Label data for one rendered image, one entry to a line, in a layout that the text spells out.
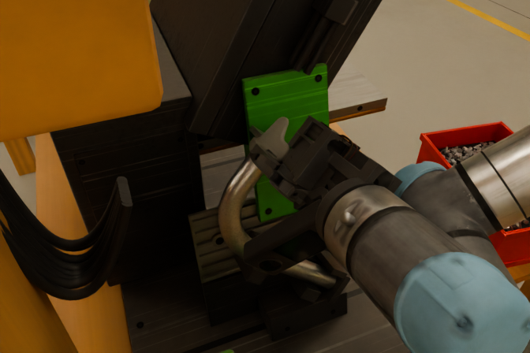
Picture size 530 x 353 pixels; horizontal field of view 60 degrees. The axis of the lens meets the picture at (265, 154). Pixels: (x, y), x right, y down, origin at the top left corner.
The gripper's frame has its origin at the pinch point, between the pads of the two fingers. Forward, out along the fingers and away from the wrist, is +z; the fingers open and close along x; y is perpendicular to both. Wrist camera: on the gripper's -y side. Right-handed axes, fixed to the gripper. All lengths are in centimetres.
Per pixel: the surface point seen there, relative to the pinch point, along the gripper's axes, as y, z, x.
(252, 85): 6.1, 2.3, 5.9
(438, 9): 149, 278, -215
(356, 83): 17.3, 20.2, -18.3
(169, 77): 0.2, 12.7, 12.1
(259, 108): 4.3, 2.4, 3.2
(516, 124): 77, 132, -201
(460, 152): 22, 26, -58
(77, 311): -40.9, 16.1, 1.7
